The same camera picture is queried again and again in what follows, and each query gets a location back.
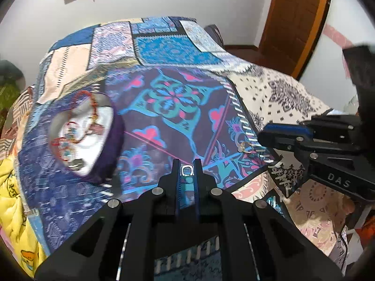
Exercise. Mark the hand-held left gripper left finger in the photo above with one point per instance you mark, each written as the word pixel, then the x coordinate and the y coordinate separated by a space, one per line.
pixel 177 181

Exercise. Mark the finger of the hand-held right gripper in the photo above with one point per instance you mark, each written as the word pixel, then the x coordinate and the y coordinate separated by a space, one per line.
pixel 284 136
pixel 334 128

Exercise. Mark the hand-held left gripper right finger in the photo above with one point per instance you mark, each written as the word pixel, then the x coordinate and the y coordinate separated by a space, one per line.
pixel 197 181

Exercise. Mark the purple heart-shaped jewelry box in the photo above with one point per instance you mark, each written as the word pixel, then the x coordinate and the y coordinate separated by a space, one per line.
pixel 90 140

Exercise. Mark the wooden wardrobe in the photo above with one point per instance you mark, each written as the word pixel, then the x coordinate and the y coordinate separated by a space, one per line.
pixel 323 20

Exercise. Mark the white sliding door pink hearts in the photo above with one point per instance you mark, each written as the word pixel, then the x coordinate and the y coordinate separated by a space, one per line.
pixel 337 14

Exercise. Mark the brown wooden door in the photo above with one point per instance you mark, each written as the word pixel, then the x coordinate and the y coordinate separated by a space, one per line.
pixel 290 20

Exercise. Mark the blue patchwork blanket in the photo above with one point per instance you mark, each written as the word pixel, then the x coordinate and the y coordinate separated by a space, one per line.
pixel 175 64

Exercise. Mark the dark grey bag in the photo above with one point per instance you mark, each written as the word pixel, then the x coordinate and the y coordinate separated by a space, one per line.
pixel 214 35

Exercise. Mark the yellow cartoon blanket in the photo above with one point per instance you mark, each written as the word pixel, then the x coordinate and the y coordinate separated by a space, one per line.
pixel 14 210

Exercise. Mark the orange striped blanket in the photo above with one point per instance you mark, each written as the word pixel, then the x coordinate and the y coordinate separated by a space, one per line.
pixel 17 117

